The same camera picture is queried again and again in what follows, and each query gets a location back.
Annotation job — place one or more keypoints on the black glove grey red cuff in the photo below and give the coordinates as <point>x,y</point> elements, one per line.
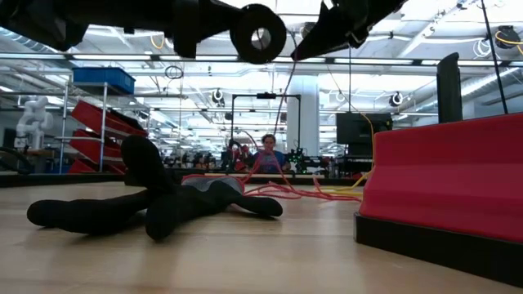
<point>184,208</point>

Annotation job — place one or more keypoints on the blue plastic bin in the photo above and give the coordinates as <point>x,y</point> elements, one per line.
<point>104,81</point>

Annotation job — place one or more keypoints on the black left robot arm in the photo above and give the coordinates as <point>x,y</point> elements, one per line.
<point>61,20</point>

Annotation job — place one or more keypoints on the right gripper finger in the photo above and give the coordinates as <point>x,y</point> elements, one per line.
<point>331,32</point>

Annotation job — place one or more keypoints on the metal rack with red bins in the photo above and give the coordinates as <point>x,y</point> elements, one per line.
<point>94,116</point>

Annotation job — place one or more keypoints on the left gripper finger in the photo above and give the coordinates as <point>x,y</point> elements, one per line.
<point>231,10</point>

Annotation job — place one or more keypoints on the black background robot station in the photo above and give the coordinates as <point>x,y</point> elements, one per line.
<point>265,96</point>

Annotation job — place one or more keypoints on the person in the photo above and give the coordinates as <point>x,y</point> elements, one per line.
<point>269,157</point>

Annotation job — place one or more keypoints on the black rounded upright post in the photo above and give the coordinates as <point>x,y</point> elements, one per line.
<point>449,90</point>

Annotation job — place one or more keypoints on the red square box grey lid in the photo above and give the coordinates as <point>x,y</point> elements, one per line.
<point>441,175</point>

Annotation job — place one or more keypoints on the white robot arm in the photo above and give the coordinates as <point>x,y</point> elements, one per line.
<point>34,118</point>

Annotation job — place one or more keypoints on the black monitor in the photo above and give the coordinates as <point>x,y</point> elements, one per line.
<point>359,128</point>

